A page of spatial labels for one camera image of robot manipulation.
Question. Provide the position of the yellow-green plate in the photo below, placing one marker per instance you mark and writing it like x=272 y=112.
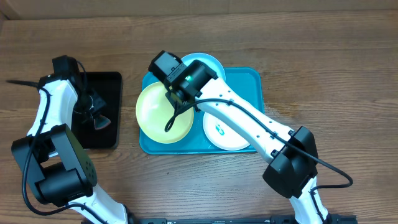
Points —
x=153 y=111

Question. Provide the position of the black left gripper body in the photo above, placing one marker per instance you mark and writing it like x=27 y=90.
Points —
x=89 y=103

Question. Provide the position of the teal plastic tray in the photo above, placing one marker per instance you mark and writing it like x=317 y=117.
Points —
x=245 y=82

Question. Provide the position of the light blue plate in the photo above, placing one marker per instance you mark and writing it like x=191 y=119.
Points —
x=211 y=61

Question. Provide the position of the black plastic tray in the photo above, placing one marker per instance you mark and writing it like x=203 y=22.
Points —
x=109 y=86

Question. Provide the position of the black and orange sponge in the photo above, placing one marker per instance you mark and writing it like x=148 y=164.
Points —
x=101 y=122

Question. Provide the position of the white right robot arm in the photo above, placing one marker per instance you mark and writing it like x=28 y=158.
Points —
x=291 y=155

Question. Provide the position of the cardboard back panel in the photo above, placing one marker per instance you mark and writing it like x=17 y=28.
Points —
x=65 y=9

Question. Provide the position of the white plate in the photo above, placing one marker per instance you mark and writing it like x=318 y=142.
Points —
x=221 y=135

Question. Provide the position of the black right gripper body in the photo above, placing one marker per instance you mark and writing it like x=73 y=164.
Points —
x=178 y=106

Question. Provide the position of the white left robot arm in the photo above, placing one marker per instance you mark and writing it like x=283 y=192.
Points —
x=55 y=168

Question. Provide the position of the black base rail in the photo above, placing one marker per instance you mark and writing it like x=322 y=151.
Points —
x=280 y=219

